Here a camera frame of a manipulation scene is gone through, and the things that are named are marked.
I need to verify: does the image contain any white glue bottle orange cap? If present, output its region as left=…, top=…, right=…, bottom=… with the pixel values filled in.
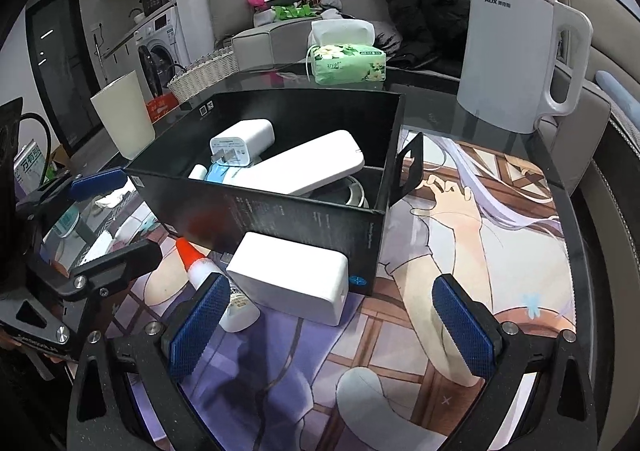
left=176, top=237, right=260, bottom=333

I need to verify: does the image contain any white plug adapter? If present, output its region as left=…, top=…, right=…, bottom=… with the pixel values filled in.
left=227, top=232, right=348, bottom=327

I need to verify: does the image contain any white square charger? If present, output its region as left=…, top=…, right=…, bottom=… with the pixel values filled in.
left=209, top=119, right=274, bottom=167

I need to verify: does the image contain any round grey white device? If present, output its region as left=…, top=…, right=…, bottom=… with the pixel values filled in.
left=309, top=174, right=370, bottom=210

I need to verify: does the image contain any white power bank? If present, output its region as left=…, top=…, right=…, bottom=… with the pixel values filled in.
left=226, top=130, right=364, bottom=196

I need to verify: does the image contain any black cardboard box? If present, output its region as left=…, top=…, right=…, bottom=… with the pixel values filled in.
left=126, top=88, right=423, bottom=295

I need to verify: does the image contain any green white plastic case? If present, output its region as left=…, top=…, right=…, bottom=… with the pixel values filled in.
left=205, top=163, right=247, bottom=184

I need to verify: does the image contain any person's left hand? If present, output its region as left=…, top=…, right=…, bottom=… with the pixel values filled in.
left=0, top=330, right=63, bottom=363

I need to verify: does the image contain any crumpled white tissue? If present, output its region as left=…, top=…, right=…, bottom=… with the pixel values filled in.
left=94, top=179, right=136, bottom=210

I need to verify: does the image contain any green white carton box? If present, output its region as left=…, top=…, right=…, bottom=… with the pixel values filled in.
left=14, top=140, right=46, bottom=196

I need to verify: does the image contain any cream tumbler cup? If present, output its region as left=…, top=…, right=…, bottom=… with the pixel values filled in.
left=91, top=71, right=155, bottom=161

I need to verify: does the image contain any anime printed desk mat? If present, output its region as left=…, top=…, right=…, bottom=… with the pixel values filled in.
left=181, top=135, right=576, bottom=450

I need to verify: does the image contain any red gift box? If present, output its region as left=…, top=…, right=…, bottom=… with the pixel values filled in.
left=145, top=93, right=179, bottom=123

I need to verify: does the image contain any white washing machine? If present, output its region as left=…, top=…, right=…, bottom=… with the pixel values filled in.
left=134, top=4, right=189, bottom=99

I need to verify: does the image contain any white woven basket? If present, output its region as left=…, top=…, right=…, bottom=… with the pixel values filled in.
left=168, top=46, right=239, bottom=104

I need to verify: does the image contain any grey sofa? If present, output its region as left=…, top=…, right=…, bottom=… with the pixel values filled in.
left=202, top=0, right=640, bottom=432

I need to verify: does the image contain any grey throw pillow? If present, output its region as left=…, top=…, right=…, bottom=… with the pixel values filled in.
left=207, top=0, right=254, bottom=47

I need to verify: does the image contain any white electric kettle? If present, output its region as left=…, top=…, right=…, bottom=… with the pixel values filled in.
left=457, top=0, right=593, bottom=134

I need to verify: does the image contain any green tissue pack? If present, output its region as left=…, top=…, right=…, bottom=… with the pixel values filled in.
left=305, top=44, right=386, bottom=85

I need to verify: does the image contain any light blue pillow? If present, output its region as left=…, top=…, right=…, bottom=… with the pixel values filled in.
left=596, top=71, right=640, bottom=128

